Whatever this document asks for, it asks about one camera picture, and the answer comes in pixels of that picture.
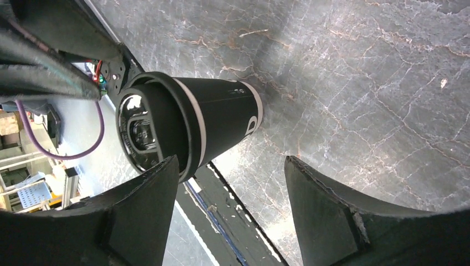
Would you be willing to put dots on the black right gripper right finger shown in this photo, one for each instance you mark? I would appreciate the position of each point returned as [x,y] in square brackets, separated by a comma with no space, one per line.
[338,225]

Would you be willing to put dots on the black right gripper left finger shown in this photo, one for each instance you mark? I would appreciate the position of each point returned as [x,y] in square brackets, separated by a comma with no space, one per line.
[126,225]

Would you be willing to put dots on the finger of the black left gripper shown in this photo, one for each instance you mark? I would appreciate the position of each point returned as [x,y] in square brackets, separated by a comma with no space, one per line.
[40,43]

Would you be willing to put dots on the black plastic cup lid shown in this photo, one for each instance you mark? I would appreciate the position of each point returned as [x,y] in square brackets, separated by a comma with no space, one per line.
[158,117]

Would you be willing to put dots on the black paper coffee cup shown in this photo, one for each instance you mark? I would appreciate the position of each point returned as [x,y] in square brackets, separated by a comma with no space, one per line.
[226,111]

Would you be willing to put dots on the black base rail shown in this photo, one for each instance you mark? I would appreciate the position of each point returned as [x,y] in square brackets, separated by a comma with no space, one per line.
[210,224]

